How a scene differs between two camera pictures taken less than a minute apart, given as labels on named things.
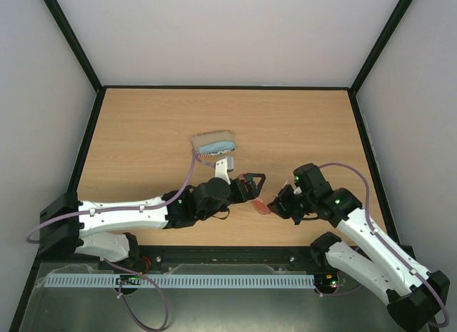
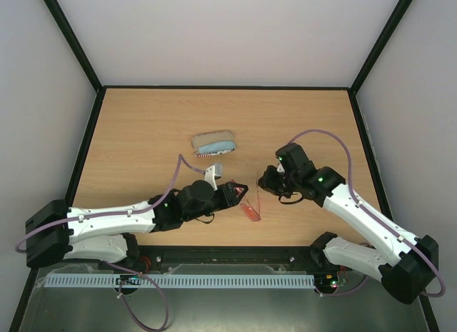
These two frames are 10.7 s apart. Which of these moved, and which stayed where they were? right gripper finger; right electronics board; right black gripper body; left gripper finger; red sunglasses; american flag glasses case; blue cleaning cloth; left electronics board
Moved: right gripper finger; left gripper finger; right black gripper body; red sunglasses
Stayed: american flag glasses case; left electronics board; right electronics board; blue cleaning cloth
